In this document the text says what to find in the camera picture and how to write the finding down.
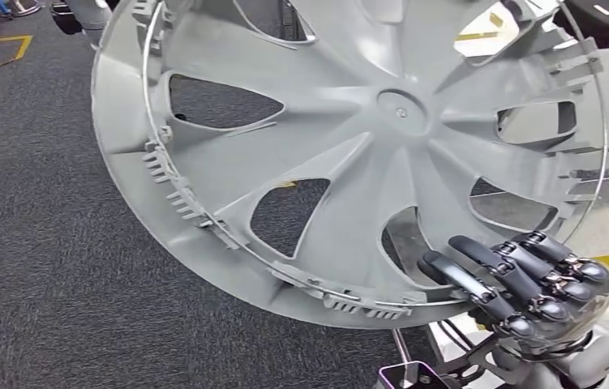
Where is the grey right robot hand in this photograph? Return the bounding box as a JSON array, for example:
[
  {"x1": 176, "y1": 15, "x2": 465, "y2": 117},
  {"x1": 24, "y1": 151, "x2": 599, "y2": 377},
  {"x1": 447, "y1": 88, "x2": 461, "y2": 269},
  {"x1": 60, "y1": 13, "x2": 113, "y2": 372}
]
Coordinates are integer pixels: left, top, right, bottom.
[{"x1": 417, "y1": 230, "x2": 609, "y2": 354}]

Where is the silver wheel hubcap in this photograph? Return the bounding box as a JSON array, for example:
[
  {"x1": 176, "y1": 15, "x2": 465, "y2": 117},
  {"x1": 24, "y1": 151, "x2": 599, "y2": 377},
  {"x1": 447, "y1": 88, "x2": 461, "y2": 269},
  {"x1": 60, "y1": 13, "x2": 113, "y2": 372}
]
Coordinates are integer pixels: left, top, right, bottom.
[{"x1": 90, "y1": 0, "x2": 609, "y2": 330}]

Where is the chrome chair base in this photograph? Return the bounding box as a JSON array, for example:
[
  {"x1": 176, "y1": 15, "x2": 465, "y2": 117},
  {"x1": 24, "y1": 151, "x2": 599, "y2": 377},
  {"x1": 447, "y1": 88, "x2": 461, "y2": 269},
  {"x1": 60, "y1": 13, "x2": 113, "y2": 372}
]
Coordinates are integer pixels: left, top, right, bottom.
[{"x1": 9, "y1": 0, "x2": 43, "y2": 18}]

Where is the black camera bracket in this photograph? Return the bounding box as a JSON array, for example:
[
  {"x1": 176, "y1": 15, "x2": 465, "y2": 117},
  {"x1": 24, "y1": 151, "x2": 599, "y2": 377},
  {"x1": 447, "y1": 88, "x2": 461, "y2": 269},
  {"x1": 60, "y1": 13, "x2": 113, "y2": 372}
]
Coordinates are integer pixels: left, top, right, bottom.
[{"x1": 432, "y1": 322, "x2": 504, "y2": 389}]

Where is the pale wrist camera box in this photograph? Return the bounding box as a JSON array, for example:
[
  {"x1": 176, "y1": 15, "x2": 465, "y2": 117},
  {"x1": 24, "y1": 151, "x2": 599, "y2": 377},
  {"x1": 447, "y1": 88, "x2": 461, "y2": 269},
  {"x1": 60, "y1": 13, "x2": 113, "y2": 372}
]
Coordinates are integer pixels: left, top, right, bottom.
[{"x1": 376, "y1": 361, "x2": 450, "y2": 389}]

